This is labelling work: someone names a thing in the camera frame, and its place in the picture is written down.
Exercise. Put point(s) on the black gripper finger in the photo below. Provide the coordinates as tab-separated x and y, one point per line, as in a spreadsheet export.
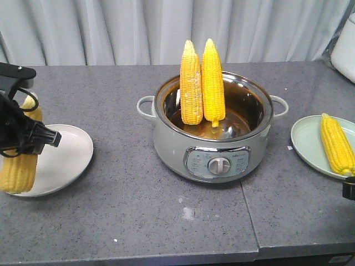
348	188

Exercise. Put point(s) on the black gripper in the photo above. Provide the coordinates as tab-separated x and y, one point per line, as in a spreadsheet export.
17	130

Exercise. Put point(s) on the cream white plate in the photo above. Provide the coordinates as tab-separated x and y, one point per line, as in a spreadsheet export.
58	167

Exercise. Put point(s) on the corn cob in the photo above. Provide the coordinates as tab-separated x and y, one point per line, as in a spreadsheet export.
190	86
212	85
18	173
336	146

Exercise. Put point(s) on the light green plate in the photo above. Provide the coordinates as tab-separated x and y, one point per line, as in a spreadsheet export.
306	140

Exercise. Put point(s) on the grey curtain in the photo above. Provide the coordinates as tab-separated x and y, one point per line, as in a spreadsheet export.
154	32

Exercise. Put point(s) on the pale green electric pot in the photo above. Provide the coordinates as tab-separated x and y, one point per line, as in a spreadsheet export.
213	155

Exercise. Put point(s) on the white rice cooker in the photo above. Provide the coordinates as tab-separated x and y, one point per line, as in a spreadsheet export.
342	57

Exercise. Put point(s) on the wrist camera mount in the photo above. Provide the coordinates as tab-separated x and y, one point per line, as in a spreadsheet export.
14	77

